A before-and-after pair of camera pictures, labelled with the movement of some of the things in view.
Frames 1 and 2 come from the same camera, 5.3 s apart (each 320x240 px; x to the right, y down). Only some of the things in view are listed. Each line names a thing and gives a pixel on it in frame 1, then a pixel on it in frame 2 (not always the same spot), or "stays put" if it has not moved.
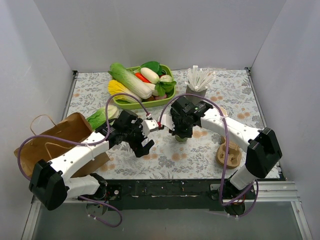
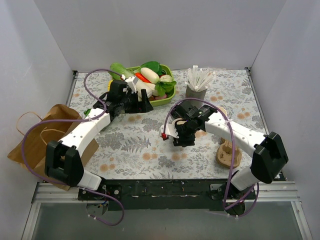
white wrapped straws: (199, 80) stays put
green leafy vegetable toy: (153, 65) stays put
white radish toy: (150, 75) stays put
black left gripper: (136, 141) to (140, 103)
